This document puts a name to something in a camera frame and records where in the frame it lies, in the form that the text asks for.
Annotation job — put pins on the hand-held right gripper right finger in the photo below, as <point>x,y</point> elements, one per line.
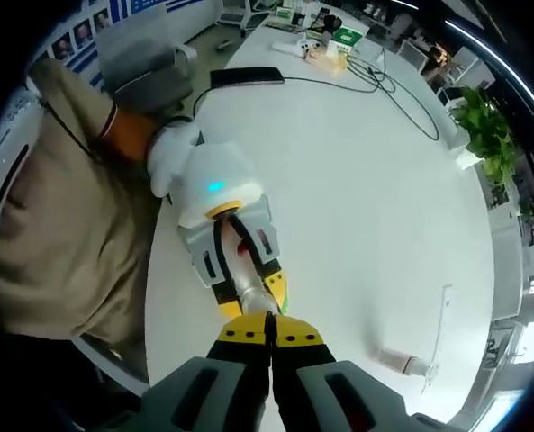
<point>302,355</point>

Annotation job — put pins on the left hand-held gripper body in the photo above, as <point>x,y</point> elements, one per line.
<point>212,175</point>

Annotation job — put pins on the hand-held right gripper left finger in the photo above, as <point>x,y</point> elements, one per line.
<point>244,355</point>

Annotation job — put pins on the clear pump bottle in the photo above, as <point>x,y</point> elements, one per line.
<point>253,283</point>

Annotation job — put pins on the wide clear bottle cover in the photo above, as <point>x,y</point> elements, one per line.
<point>414,365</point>

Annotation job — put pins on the person's left hand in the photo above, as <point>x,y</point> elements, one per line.
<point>237,238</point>

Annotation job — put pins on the black flat tablet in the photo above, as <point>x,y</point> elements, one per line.
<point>248,76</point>

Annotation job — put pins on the grey office chair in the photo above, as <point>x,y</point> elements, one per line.
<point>149,63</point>

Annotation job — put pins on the clear acrylic strip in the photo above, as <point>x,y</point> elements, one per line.
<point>444,315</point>

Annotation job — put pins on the white controller device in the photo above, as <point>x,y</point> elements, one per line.
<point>305,47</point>

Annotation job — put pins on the white mesh office chair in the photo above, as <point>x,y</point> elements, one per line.
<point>244,15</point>

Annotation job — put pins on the light wooden block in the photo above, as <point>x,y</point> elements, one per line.
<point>332,63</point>

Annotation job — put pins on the dark trousers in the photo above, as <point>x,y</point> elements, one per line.
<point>68,387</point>

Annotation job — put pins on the green white box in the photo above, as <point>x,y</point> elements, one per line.
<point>347,40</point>

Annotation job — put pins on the white chest-worn device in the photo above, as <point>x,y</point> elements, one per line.
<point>16,121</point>

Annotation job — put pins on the green potted plant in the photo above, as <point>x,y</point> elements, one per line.
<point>487,126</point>

